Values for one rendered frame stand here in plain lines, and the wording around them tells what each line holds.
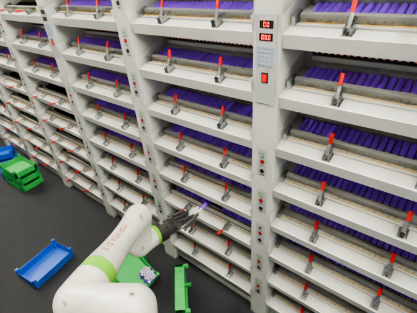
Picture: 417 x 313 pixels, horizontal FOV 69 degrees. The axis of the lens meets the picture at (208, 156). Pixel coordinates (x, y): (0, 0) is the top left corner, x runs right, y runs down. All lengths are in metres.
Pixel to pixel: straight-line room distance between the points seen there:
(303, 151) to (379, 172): 0.24
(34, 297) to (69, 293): 1.44
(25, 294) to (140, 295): 1.61
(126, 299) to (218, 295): 1.20
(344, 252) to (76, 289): 0.93
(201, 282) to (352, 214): 1.19
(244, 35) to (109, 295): 0.85
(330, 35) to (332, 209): 0.59
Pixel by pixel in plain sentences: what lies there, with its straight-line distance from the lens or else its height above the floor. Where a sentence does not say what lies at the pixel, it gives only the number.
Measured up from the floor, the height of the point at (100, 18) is 1.51.
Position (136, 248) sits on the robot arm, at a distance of 1.31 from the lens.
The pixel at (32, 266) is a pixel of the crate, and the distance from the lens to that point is 2.55.
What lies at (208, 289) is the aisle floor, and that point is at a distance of 2.04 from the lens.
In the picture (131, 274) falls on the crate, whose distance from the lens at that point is 2.13.
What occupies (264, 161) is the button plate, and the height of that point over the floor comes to 1.05.
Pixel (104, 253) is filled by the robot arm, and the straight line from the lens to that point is 1.04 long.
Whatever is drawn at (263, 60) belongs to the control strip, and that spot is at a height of 1.42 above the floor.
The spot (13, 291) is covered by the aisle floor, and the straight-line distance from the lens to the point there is 2.48.
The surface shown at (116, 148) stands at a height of 0.74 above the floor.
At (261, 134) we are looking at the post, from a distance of 1.12.
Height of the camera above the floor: 1.69
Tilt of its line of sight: 32 degrees down
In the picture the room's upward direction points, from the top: 5 degrees counter-clockwise
